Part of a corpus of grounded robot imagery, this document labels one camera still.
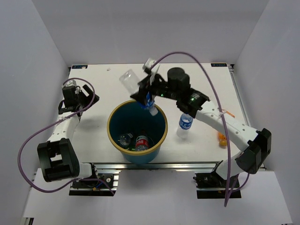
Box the blue table sticker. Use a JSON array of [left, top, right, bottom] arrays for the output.
[[210, 63, 227, 67], [71, 65, 88, 69]]

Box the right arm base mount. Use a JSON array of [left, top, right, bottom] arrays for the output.
[[193, 171, 226, 200]]

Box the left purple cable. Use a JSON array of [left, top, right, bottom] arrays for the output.
[[17, 77, 115, 195]]

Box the orange plastic bottle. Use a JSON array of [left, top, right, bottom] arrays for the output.
[[218, 132, 227, 147]]

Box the left blue table sticker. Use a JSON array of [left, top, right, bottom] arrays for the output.
[[71, 65, 88, 69]]

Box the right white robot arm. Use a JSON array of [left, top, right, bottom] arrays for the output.
[[131, 66, 271, 187]]

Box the blue label bottle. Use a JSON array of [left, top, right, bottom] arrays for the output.
[[119, 69, 158, 116], [176, 113, 194, 139]]

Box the teal bin with yellow rim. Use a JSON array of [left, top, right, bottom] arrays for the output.
[[107, 100, 168, 165]]

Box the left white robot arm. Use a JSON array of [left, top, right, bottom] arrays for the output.
[[37, 84, 99, 187]]

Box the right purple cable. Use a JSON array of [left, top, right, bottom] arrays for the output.
[[150, 52, 250, 207]]

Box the purple cable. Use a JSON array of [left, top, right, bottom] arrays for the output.
[[17, 77, 115, 195], [150, 52, 250, 207]]

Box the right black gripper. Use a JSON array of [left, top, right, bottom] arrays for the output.
[[130, 72, 180, 106]]

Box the right blue table sticker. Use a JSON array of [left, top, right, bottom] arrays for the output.
[[210, 63, 227, 67]]

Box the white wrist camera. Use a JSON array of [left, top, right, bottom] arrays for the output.
[[142, 58, 160, 84], [62, 79, 77, 88]]

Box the red label water bottle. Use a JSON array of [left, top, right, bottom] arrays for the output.
[[135, 130, 149, 151]]

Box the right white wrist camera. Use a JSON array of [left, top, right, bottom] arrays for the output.
[[142, 58, 160, 84]]

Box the small pepsi label bottle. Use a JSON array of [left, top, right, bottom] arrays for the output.
[[118, 133, 134, 148]]

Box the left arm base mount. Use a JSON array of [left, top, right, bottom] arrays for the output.
[[69, 169, 120, 196]]

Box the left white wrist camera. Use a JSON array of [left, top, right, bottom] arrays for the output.
[[62, 79, 77, 88]]

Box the aluminium table frame rail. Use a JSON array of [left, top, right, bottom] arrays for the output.
[[95, 162, 217, 171]]

